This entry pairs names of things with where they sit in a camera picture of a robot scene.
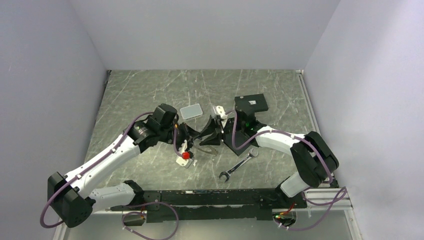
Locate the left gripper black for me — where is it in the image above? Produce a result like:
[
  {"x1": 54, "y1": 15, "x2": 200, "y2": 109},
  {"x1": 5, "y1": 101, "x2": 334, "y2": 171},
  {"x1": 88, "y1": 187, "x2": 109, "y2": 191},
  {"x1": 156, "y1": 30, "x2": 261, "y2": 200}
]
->
[{"x1": 159, "y1": 122, "x2": 200, "y2": 155}]

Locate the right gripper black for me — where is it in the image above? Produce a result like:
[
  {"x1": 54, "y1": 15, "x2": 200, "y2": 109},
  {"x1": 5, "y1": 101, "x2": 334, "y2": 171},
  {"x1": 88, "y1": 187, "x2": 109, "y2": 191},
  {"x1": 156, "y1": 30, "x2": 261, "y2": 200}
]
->
[{"x1": 199, "y1": 115, "x2": 245, "y2": 146}]

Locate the numbered metal ring disc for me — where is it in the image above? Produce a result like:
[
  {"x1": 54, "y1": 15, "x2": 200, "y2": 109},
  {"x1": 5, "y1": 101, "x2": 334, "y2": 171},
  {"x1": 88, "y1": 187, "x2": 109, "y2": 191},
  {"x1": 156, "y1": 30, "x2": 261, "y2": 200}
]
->
[{"x1": 193, "y1": 145, "x2": 218, "y2": 156}]

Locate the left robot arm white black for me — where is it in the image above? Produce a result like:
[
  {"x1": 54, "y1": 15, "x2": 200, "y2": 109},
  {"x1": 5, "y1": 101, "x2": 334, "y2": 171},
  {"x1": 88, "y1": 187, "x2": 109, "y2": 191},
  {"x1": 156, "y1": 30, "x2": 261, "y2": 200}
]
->
[{"x1": 40, "y1": 103, "x2": 200, "y2": 228}]

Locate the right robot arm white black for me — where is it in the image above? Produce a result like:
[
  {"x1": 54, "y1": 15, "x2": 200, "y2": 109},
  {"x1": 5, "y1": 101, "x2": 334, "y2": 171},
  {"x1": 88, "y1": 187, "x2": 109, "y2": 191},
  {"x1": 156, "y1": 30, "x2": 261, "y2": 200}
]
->
[{"x1": 199, "y1": 109, "x2": 339, "y2": 208}]

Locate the small white grey box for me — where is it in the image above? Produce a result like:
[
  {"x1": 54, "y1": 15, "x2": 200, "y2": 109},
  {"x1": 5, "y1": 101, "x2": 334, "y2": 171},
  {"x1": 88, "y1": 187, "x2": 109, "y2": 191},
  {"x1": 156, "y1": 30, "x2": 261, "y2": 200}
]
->
[{"x1": 180, "y1": 103, "x2": 203, "y2": 120}]

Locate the black rectangular pad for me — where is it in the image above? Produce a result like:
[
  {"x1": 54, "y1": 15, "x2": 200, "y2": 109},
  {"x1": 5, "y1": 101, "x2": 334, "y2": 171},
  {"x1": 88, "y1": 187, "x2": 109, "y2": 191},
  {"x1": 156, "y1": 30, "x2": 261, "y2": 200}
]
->
[{"x1": 223, "y1": 131, "x2": 251, "y2": 156}]

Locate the silver combination wrench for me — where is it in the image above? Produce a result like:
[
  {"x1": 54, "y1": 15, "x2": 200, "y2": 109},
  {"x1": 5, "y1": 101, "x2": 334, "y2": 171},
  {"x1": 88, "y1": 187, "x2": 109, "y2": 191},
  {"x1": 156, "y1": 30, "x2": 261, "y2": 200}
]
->
[{"x1": 218, "y1": 148, "x2": 259, "y2": 183}]

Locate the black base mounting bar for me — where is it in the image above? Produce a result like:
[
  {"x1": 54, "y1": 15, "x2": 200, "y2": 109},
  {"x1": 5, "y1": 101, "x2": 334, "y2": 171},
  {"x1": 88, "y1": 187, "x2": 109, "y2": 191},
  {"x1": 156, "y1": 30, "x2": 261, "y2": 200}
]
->
[{"x1": 111, "y1": 188, "x2": 307, "y2": 223}]

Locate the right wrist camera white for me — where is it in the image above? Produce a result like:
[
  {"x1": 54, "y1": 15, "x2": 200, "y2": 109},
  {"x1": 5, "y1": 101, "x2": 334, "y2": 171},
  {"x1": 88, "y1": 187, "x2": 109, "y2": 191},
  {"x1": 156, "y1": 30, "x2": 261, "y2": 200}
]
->
[{"x1": 212, "y1": 105, "x2": 229, "y2": 128}]

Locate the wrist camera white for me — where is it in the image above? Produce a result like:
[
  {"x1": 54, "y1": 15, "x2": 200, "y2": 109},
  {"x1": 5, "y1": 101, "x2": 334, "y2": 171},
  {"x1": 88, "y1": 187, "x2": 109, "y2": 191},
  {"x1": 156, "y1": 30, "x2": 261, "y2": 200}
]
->
[
  {"x1": 175, "y1": 140, "x2": 194, "y2": 169},
  {"x1": 212, "y1": 105, "x2": 229, "y2": 128}
]

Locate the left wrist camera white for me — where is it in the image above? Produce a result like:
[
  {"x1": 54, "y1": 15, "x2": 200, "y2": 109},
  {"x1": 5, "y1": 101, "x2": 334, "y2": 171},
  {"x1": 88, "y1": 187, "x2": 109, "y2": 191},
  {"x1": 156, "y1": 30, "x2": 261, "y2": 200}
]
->
[{"x1": 175, "y1": 140, "x2": 194, "y2": 169}]

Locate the aluminium frame rail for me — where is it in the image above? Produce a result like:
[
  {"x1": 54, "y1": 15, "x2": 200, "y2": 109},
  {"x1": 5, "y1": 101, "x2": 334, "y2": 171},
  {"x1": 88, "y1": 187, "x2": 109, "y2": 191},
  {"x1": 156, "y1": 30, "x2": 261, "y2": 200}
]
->
[{"x1": 54, "y1": 188, "x2": 363, "y2": 240}]

